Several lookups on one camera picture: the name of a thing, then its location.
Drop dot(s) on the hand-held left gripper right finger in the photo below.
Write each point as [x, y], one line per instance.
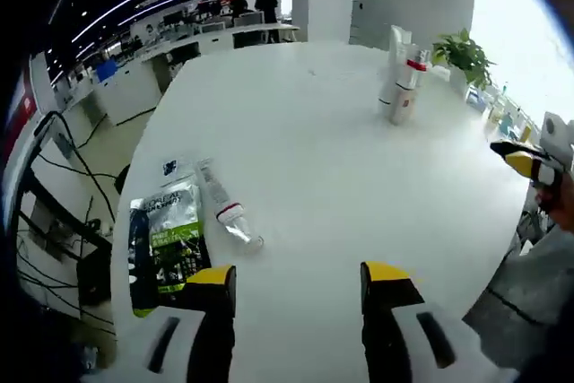
[385, 324]

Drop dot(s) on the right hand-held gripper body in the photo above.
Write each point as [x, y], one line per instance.
[558, 141]

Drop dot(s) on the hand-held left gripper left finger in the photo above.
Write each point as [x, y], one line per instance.
[215, 324]

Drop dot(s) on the black green skincare sachet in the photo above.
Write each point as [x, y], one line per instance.
[175, 239]

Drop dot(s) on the red-ringed clear-capped white bottle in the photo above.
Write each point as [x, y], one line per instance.
[220, 197]
[409, 96]

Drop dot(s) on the plain white skincare bottle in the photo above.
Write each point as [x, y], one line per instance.
[389, 96]

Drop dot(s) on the clear plastic bag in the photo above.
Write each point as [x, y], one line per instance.
[398, 55]

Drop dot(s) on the small silver skincare sachet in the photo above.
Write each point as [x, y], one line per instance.
[170, 167]

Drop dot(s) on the person's right hand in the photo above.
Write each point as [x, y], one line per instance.
[549, 201]

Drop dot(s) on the green potted plant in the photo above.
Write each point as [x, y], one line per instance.
[464, 55]

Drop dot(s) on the black bag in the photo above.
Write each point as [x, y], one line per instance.
[123, 180]

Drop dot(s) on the blue bin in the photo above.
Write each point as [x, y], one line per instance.
[106, 70]

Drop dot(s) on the long white office desk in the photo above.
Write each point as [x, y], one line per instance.
[188, 49]

